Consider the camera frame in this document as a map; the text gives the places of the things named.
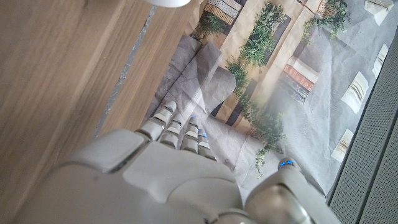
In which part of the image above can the printed building backdrop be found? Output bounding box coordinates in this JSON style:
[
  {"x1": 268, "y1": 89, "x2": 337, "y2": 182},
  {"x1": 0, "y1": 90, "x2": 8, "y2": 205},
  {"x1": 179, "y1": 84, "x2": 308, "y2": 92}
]
[{"x1": 141, "y1": 0, "x2": 358, "y2": 194}]

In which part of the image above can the white kitchen timer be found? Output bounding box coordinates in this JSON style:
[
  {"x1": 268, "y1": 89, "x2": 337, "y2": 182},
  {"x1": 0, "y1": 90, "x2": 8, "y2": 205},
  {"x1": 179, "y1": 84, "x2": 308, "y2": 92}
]
[{"x1": 144, "y1": 0, "x2": 191, "y2": 8}]

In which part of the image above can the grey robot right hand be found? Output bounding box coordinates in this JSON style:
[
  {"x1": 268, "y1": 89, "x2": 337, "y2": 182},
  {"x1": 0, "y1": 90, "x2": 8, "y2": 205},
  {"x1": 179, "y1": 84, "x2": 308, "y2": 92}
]
[{"x1": 12, "y1": 100, "x2": 343, "y2": 224}]

